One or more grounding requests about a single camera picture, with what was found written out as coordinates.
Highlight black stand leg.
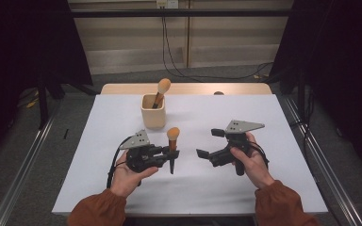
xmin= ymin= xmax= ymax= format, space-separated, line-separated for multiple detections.
xmin=37 ymin=73 xmax=50 ymax=130

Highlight small makeup brush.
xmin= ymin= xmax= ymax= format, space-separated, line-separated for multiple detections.
xmin=166 ymin=126 xmax=181 ymax=175

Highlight white wall socket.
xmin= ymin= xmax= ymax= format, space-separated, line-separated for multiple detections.
xmin=156 ymin=0 xmax=179 ymax=9

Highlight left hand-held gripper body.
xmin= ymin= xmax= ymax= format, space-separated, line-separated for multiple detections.
xmin=119 ymin=129 xmax=166 ymax=173

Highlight black wall cable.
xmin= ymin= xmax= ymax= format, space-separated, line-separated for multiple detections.
xmin=160 ymin=6 xmax=274 ymax=81

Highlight large makeup brush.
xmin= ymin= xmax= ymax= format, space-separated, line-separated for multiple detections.
xmin=151 ymin=77 xmax=172 ymax=110

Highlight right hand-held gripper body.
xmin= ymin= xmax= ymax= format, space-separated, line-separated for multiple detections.
xmin=209 ymin=120 xmax=266 ymax=177

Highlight black floor cables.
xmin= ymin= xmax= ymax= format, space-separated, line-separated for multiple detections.
xmin=290 ymin=90 xmax=316 ymax=149

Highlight white table mat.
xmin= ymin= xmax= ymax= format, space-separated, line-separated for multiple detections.
xmin=52 ymin=93 xmax=329 ymax=216

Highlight person's left hand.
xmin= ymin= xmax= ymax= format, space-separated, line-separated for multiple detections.
xmin=110 ymin=150 xmax=159 ymax=199

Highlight left hand-held gripper cable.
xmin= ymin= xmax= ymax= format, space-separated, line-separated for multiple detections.
xmin=107 ymin=136 xmax=134 ymax=189

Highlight black horizontal bar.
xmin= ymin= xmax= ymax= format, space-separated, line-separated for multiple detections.
xmin=70 ymin=8 xmax=293 ymax=18

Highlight beige square cup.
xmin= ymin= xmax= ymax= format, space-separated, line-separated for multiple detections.
xmin=140 ymin=93 xmax=167 ymax=130

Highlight right hand-held gripper cable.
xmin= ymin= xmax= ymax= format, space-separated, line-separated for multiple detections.
xmin=248 ymin=140 xmax=270 ymax=168

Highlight metal floor rail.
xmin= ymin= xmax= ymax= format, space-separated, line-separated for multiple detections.
xmin=284 ymin=95 xmax=362 ymax=226
xmin=0 ymin=100 xmax=62 ymax=226

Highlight black curtain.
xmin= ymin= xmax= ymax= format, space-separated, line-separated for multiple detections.
xmin=268 ymin=0 xmax=362 ymax=180
xmin=0 ymin=0 xmax=93 ymax=168

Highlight person's right hand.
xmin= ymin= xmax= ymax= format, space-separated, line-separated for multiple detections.
xmin=229 ymin=131 xmax=276 ymax=190

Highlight hand-held gripper cable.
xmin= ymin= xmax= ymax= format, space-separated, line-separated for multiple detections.
xmin=248 ymin=140 xmax=270 ymax=168
xmin=107 ymin=136 xmax=134 ymax=189

